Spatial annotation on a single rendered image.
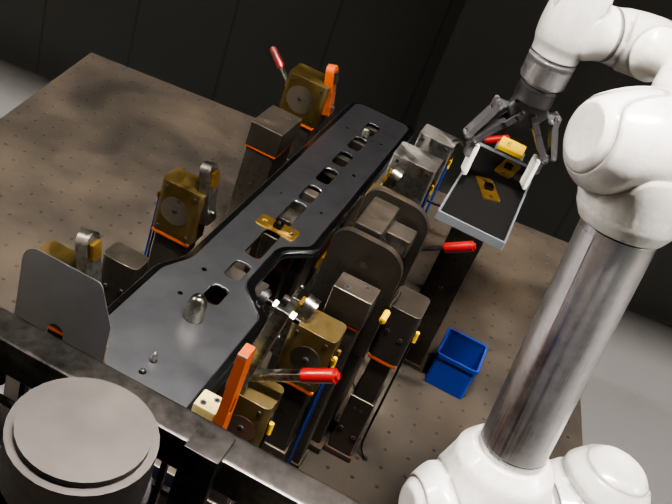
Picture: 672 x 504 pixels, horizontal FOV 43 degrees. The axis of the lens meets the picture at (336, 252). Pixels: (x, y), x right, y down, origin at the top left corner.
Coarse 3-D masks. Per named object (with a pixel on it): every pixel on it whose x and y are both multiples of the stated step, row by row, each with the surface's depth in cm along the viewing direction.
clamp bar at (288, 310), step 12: (264, 300) 115; (276, 300) 116; (288, 300) 116; (276, 312) 114; (288, 312) 114; (276, 324) 115; (264, 336) 117; (276, 336) 116; (264, 348) 118; (252, 360) 120; (252, 372) 121
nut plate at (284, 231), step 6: (264, 216) 169; (258, 222) 166; (264, 222) 167; (270, 222) 168; (276, 222) 167; (282, 222) 167; (270, 228) 166; (276, 228) 167; (282, 228) 167; (288, 228) 168; (282, 234) 166; (288, 234) 166; (294, 234) 167
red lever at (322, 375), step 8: (304, 368) 120; (312, 368) 119; (320, 368) 119; (328, 368) 118; (336, 368) 118; (256, 376) 122; (264, 376) 122; (272, 376) 121; (280, 376) 120; (288, 376) 120; (296, 376) 119; (304, 376) 119; (312, 376) 118; (320, 376) 118; (328, 376) 117; (336, 376) 117
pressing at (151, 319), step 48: (336, 144) 203; (384, 144) 211; (288, 192) 179; (336, 192) 185; (240, 240) 160; (288, 240) 165; (144, 288) 141; (192, 288) 145; (240, 288) 149; (144, 336) 133; (192, 336) 136; (240, 336) 139; (144, 384) 125; (192, 384) 128
